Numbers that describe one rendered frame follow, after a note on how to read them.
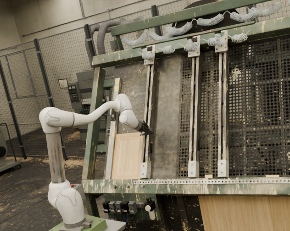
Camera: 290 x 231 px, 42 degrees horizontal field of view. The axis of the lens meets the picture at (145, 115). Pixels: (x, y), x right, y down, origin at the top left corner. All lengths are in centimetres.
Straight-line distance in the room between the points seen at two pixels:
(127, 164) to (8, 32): 949
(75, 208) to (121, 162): 78
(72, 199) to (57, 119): 55
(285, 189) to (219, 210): 68
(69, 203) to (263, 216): 146
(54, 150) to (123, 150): 76
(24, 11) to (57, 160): 961
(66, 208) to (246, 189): 125
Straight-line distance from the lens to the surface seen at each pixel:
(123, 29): 409
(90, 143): 353
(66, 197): 270
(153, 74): 337
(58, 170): 284
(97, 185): 339
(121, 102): 291
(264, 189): 279
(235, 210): 318
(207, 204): 323
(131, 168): 326
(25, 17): 1214
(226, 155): 289
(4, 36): 1226
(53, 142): 279
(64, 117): 261
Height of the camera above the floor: 197
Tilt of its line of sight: 11 degrees down
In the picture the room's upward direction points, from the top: 12 degrees counter-clockwise
